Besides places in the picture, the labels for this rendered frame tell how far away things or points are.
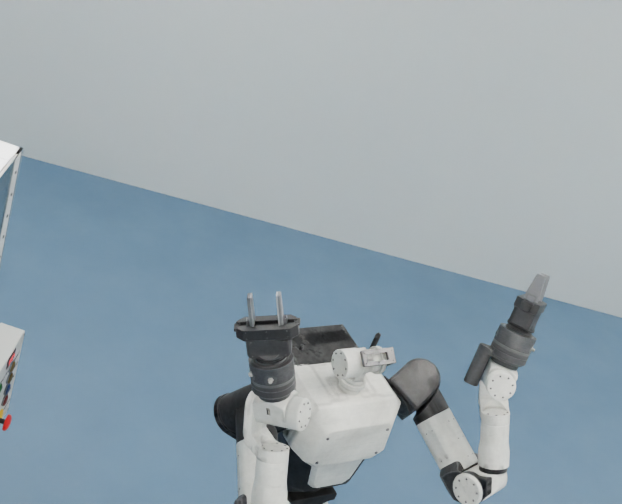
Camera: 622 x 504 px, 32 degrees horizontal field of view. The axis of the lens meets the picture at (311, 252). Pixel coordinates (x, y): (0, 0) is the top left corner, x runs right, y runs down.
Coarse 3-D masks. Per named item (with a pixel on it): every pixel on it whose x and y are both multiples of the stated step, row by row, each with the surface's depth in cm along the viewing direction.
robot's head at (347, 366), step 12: (348, 348) 237; (360, 348) 239; (372, 348) 242; (336, 360) 237; (348, 360) 234; (360, 360) 235; (372, 360) 238; (336, 372) 237; (348, 372) 234; (360, 372) 236; (372, 372) 242; (348, 384) 240; (360, 384) 240
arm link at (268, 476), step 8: (256, 464) 214; (264, 464) 212; (272, 464) 212; (280, 464) 212; (256, 472) 214; (264, 472) 212; (272, 472) 212; (280, 472) 212; (256, 480) 214; (264, 480) 212; (272, 480) 212; (280, 480) 213; (256, 488) 213; (264, 488) 212; (272, 488) 212; (280, 488) 213; (256, 496) 213; (264, 496) 212; (272, 496) 212; (280, 496) 213
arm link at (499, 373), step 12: (480, 348) 242; (492, 348) 242; (504, 348) 240; (480, 360) 242; (492, 360) 243; (504, 360) 240; (516, 360) 239; (468, 372) 244; (480, 372) 243; (492, 372) 240; (504, 372) 238; (516, 372) 242; (492, 384) 238; (504, 384) 238; (492, 396) 239; (504, 396) 239
